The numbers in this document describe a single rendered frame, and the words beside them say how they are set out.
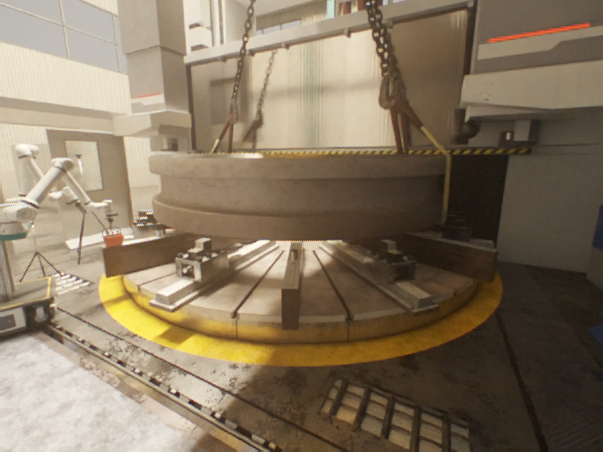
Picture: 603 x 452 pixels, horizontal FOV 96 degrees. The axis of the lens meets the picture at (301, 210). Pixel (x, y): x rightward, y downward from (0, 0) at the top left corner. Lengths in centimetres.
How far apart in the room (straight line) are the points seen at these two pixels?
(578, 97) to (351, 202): 228
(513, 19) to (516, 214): 289
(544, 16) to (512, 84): 88
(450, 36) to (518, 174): 248
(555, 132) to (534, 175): 113
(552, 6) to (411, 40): 217
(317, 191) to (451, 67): 349
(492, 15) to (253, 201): 336
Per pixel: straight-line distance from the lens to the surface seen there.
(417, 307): 289
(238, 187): 314
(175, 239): 419
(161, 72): 672
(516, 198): 565
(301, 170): 281
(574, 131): 475
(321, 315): 270
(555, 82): 373
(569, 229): 590
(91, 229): 719
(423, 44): 578
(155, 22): 699
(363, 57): 594
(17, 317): 401
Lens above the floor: 174
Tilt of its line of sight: 11 degrees down
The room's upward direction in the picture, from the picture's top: straight up
